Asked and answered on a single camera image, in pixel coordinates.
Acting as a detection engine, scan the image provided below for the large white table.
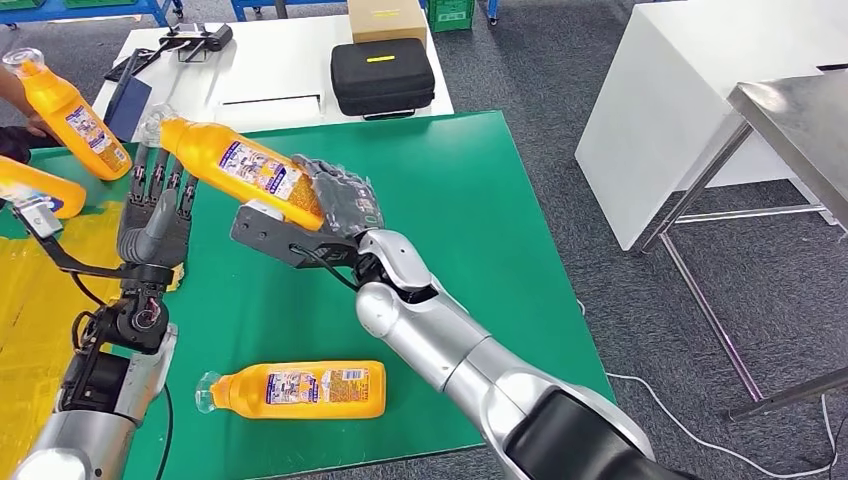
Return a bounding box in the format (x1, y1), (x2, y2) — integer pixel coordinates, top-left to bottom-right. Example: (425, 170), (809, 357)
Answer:
(574, 0), (848, 253)

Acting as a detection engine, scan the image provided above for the stainless steel table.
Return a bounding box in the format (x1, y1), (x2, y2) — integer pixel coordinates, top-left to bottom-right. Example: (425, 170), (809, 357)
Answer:
(632, 68), (848, 425)

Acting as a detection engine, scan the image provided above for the black controller with antennas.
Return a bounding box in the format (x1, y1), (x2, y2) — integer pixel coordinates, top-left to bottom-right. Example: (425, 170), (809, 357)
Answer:
(158, 23), (235, 64)

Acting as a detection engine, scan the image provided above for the black flat tablet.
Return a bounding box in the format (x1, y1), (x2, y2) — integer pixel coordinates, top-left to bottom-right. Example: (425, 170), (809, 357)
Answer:
(104, 48), (164, 84)

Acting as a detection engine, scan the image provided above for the white flat box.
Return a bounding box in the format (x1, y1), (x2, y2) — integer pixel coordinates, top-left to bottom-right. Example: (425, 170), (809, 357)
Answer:
(215, 93), (326, 127)

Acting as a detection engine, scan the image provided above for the white desk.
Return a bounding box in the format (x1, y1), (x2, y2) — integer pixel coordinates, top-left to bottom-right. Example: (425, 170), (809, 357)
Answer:
(92, 13), (456, 143)

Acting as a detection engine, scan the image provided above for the orange detergent bottle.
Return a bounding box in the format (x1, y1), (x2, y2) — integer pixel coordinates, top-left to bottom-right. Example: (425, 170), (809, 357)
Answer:
(194, 360), (388, 421)
(140, 104), (327, 232)
(0, 155), (88, 221)
(1, 47), (134, 182)

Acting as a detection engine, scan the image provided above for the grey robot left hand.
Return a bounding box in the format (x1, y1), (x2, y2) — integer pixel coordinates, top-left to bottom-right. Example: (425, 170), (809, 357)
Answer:
(116, 144), (200, 270)

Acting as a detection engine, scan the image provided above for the white floor cable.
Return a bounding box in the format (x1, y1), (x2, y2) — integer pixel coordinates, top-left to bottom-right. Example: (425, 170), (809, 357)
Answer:
(576, 301), (839, 480)

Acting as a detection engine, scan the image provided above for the black floor cable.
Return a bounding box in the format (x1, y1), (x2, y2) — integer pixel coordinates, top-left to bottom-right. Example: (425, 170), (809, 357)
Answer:
(798, 410), (848, 475)

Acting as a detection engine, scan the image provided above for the person's left hand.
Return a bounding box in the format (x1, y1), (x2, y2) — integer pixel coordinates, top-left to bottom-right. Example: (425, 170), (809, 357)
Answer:
(25, 113), (64, 142)

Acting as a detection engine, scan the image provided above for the black zippered carrying case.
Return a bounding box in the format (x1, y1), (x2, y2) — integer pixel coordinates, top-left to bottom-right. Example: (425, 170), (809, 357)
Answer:
(330, 37), (437, 122)

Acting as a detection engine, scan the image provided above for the blue metal rack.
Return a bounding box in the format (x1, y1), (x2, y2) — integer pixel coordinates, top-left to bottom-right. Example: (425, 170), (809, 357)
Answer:
(229, 0), (352, 23)
(0, 0), (188, 30)

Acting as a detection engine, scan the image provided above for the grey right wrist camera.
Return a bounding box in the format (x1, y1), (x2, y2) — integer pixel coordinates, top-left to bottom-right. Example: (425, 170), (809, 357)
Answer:
(229, 200), (362, 271)

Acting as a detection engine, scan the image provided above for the yellow translucent plastic film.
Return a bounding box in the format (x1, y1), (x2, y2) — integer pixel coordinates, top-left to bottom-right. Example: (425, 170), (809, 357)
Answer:
(0, 201), (185, 465)

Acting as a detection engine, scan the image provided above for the brown cardboard box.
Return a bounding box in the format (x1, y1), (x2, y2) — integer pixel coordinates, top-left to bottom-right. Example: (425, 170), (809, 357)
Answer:
(347, 0), (429, 46)

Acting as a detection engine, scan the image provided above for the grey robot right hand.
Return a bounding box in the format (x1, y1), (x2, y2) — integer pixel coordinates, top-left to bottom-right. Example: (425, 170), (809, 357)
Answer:
(291, 153), (386, 240)

